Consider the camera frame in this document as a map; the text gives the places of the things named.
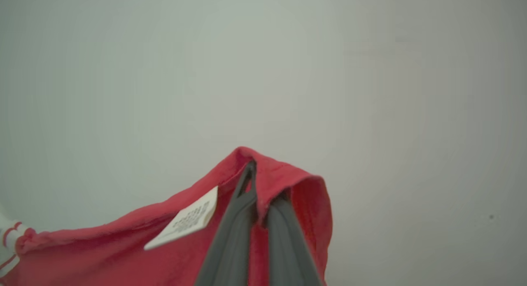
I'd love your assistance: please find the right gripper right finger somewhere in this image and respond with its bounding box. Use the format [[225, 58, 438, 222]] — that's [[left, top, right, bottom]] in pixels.
[[266, 193, 324, 286]]

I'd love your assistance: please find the red jersey with black lettering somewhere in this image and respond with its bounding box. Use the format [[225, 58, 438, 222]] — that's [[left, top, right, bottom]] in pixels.
[[0, 146, 333, 286]]

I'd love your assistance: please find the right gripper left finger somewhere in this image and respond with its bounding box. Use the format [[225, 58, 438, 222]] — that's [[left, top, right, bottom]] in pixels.
[[194, 160, 258, 286]]

